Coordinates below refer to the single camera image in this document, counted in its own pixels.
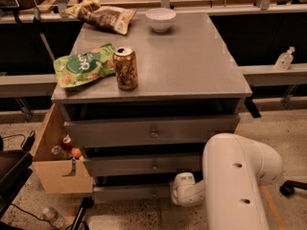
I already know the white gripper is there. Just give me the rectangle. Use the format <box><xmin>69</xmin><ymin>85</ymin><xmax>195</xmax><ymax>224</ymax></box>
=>
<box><xmin>170</xmin><ymin>172</ymin><xmax>196</xmax><ymax>207</ymax></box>

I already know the grey bottom drawer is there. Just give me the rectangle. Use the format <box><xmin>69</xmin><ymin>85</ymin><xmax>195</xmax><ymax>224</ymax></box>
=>
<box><xmin>93</xmin><ymin>184</ymin><xmax>170</xmax><ymax>201</ymax></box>

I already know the grey drawer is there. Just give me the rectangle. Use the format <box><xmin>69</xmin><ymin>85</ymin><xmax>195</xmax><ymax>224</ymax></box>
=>
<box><xmin>93</xmin><ymin>184</ymin><xmax>170</xmax><ymax>201</ymax></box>
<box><xmin>64</xmin><ymin>115</ymin><xmax>240</xmax><ymax>148</ymax></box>
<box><xmin>83</xmin><ymin>152</ymin><xmax>202</xmax><ymax>176</ymax></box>

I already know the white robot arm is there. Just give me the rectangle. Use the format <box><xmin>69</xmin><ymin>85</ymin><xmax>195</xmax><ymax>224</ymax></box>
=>
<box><xmin>170</xmin><ymin>133</ymin><xmax>283</xmax><ymax>230</ymax></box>

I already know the grey top drawer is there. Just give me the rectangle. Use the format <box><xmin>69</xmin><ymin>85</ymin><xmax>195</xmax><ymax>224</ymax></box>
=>
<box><xmin>64</xmin><ymin>115</ymin><xmax>240</xmax><ymax>148</ymax></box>

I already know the grey middle drawer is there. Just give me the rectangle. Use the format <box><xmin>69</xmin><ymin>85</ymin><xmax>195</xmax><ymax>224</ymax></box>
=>
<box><xmin>83</xmin><ymin>152</ymin><xmax>202</xmax><ymax>176</ymax></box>

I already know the grey drawer cabinet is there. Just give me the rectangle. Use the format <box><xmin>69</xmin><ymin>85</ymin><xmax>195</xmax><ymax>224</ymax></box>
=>
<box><xmin>52</xmin><ymin>12</ymin><xmax>251</xmax><ymax>190</ymax></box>

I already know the black tripod leg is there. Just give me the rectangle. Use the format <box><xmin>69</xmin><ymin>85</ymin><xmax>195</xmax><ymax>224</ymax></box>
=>
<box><xmin>70</xmin><ymin>196</ymin><xmax>94</xmax><ymax>230</ymax></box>

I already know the black office chair base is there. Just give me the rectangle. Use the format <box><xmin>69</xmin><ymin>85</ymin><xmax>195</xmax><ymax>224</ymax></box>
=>
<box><xmin>279</xmin><ymin>180</ymin><xmax>307</xmax><ymax>197</ymax></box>

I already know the orange fruit in box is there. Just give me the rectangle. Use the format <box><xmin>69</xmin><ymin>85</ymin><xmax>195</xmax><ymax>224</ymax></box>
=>
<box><xmin>71</xmin><ymin>148</ymin><xmax>82</xmax><ymax>159</ymax></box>

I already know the wooden side box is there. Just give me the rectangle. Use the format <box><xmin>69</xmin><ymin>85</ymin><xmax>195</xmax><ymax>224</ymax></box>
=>
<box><xmin>31</xmin><ymin>104</ymin><xmax>93</xmax><ymax>194</ymax></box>

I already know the dark bottle in box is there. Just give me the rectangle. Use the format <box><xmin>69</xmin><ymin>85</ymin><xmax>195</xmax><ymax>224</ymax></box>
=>
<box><xmin>51</xmin><ymin>146</ymin><xmax>69</xmax><ymax>160</ymax></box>

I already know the clear plastic bottle on floor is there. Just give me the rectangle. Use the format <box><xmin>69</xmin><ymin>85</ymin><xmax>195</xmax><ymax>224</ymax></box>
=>
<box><xmin>42</xmin><ymin>207</ymin><xmax>65</xmax><ymax>229</ymax></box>

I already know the gold beverage can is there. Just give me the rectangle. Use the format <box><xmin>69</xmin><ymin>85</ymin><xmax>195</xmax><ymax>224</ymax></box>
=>
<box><xmin>113</xmin><ymin>46</ymin><xmax>138</xmax><ymax>90</ymax></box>

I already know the hand sanitizer pump bottle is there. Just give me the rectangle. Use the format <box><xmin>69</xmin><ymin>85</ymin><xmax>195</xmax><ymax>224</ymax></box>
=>
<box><xmin>274</xmin><ymin>46</ymin><xmax>295</xmax><ymax>71</ymax></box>

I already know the green snack bag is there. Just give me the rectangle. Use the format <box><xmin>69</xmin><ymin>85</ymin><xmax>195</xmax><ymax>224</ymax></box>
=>
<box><xmin>54</xmin><ymin>43</ymin><xmax>115</xmax><ymax>88</ymax></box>

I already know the black equipment at left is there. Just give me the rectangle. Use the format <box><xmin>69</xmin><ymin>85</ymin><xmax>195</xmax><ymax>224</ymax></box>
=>
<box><xmin>0</xmin><ymin>135</ymin><xmax>33</xmax><ymax>218</ymax></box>

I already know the white bowl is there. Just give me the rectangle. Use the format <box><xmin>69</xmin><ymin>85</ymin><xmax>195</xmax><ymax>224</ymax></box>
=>
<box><xmin>146</xmin><ymin>8</ymin><xmax>177</xmax><ymax>33</ymax></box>

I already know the brown chip bag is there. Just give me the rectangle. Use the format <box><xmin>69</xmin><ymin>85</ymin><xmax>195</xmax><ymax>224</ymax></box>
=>
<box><xmin>65</xmin><ymin>0</ymin><xmax>136</xmax><ymax>35</ymax></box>

